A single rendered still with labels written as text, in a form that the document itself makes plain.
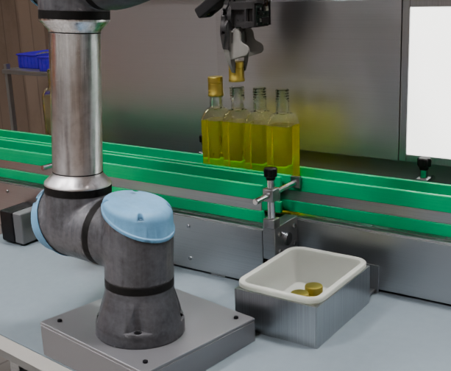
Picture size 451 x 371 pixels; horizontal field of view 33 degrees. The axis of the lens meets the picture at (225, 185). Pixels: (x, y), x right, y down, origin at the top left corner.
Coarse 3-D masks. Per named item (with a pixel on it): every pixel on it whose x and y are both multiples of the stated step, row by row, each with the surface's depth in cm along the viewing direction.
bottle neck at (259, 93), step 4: (256, 88) 163; (260, 88) 162; (264, 88) 163; (256, 92) 163; (260, 92) 162; (264, 92) 163; (256, 96) 163; (260, 96) 163; (264, 96) 163; (256, 100) 163; (260, 100) 163; (264, 100) 163; (256, 104) 163; (260, 104) 163; (264, 104) 164; (256, 108) 164; (260, 108) 164; (264, 108) 164
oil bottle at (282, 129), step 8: (288, 112) 161; (272, 120) 160; (280, 120) 159; (288, 120) 159; (296, 120) 162; (272, 128) 161; (280, 128) 159; (288, 128) 159; (296, 128) 162; (272, 136) 161; (280, 136) 160; (288, 136) 160; (296, 136) 162; (272, 144) 162; (280, 144) 160; (288, 144) 160; (296, 144) 163; (272, 152) 162; (280, 152) 161; (288, 152) 160; (296, 152) 163; (272, 160) 163; (280, 160) 162; (288, 160) 161; (296, 160) 164; (280, 168) 162; (288, 168) 161; (296, 168) 164
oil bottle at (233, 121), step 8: (232, 112) 166; (240, 112) 166; (248, 112) 167; (224, 120) 167; (232, 120) 166; (240, 120) 165; (224, 128) 168; (232, 128) 167; (240, 128) 166; (224, 136) 168; (232, 136) 167; (240, 136) 166; (224, 144) 169; (232, 144) 168; (240, 144) 167; (224, 152) 170; (232, 152) 168; (240, 152) 167; (224, 160) 170; (232, 160) 169; (240, 160) 168
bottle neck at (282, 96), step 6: (276, 90) 160; (282, 90) 159; (288, 90) 160; (276, 96) 160; (282, 96) 159; (288, 96) 160; (276, 102) 160; (282, 102) 160; (288, 102) 160; (276, 108) 161; (282, 108) 160; (288, 108) 161
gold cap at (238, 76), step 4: (236, 60) 166; (240, 60) 166; (236, 64) 164; (240, 64) 164; (236, 68) 164; (240, 68) 164; (236, 72) 164; (240, 72) 164; (232, 76) 165; (236, 76) 164; (240, 76) 165; (232, 80) 165; (236, 80) 165; (240, 80) 165; (244, 80) 166
